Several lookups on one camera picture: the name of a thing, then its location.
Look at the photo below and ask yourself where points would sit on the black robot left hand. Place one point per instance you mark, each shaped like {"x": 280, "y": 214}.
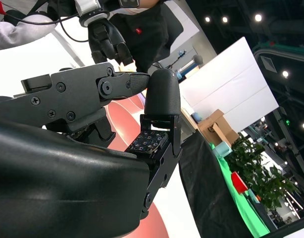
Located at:
{"x": 102, "y": 37}

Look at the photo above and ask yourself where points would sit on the brown cardboard box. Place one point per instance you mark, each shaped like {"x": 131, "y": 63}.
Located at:
{"x": 216, "y": 126}

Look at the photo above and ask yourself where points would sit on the white padded cloth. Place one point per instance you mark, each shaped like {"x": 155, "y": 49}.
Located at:
{"x": 8, "y": 34}

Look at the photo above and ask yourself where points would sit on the grey microphone on stand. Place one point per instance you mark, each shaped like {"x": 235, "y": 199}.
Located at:
{"x": 197, "y": 59}

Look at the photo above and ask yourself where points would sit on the pale teal box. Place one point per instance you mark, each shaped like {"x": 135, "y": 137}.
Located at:
{"x": 222, "y": 148}

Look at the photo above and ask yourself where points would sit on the red plastic object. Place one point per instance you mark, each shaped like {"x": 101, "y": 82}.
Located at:
{"x": 238, "y": 182}

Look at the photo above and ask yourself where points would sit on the large white board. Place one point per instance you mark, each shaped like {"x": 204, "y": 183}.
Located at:
{"x": 228, "y": 81}

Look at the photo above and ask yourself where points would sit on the black backdrop cloth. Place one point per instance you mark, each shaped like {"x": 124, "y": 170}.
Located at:
{"x": 206, "y": 193}

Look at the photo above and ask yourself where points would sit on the green leafy plant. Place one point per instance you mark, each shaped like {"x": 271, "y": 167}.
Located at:
{"x": 253, "y": 163}

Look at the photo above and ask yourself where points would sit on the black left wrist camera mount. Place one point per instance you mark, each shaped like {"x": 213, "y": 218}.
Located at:
{"x": 128, "y": 2}

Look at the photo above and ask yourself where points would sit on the person in black jacket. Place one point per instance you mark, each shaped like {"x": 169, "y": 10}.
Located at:
{"x": 147, "y": 29}

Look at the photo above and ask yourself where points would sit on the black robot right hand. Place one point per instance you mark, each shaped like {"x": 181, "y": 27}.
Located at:
{"x": 55, "y": 173}

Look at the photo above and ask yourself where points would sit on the small blue object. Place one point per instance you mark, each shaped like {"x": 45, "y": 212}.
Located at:
{"x": 197, "y": 117}

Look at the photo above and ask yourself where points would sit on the green backdrop cloth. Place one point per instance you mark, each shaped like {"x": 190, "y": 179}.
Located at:
{"x": 243, "y": 213}

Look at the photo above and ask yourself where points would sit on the pink plastic bowl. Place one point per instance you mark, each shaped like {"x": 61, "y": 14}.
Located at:
{"x": 124, "y": 119}

